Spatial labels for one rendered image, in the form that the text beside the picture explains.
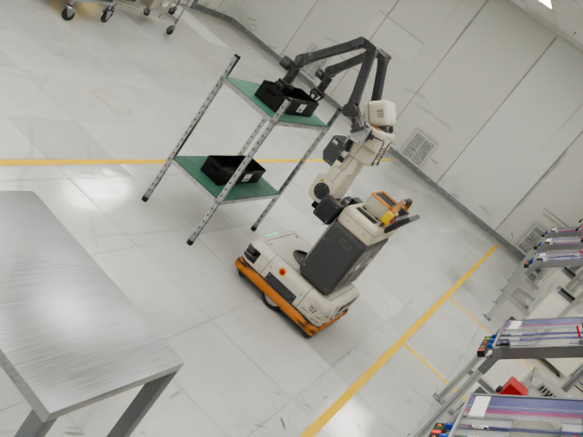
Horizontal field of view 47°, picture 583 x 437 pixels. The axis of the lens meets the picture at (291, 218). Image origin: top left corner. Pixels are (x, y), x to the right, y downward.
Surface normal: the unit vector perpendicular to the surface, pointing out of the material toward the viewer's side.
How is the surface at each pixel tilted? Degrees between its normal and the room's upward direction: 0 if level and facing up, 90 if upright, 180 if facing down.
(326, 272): 90
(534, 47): 90
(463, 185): 90
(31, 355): 0
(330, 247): 90
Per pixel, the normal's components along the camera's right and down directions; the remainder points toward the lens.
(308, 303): -0.40, 0.08
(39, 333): 0.57, -0.76
